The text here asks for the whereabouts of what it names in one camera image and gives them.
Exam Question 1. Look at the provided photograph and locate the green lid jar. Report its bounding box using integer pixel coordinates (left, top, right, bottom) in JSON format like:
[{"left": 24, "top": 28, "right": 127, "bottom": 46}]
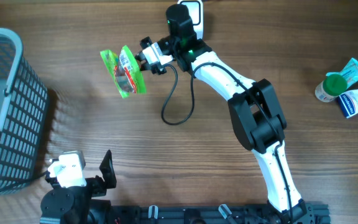
[{"left": 315, "top": 74, "right": 347, "bottom": 103}]

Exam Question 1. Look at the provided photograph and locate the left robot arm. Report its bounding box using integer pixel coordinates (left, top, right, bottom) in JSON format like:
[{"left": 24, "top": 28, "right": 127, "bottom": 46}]
[{"left": 40, "top": 150, "right": 117, "bottom": 223}]

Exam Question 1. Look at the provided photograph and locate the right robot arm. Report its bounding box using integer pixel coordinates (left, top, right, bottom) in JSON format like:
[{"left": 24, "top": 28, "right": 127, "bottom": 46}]
[{"left": 135, "top": 1, "right": 307, "bottom": 223}]

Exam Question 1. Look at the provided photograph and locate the white blue plaster box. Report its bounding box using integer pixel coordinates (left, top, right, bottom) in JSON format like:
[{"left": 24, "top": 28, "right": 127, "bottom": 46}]
[{"left": 337, "top": 89, "right": 358, "bottom": 118}]

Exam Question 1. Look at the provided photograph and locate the Haribo gummy candy bag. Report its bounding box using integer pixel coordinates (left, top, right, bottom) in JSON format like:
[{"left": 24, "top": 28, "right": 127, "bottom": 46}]
[{"left": 100, "top": 45, "right": 147, "bottom": 98}]

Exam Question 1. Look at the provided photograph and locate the white barcode scanner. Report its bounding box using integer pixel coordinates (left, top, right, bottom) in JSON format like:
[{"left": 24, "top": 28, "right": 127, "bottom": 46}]
[{"left": 177, "top": 0, "right": 204, "bottom": 39}]

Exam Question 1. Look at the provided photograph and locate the teal tissue pack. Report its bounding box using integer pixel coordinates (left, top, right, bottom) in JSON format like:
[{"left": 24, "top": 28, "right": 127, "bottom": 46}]
[{"left": 326, "top": 58, "right": 358, "bottom": 89}]

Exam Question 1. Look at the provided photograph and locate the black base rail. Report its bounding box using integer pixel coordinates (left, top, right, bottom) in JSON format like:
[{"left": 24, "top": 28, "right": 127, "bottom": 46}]
[{"left": 104, "top": 203, "right": 331, "bottom": 224}]

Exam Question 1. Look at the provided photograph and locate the grey plastic mesh basket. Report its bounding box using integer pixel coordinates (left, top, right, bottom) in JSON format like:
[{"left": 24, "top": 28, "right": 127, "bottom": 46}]
[{"left": 0, "top": 28, "right": 49, "bottom": 189}]

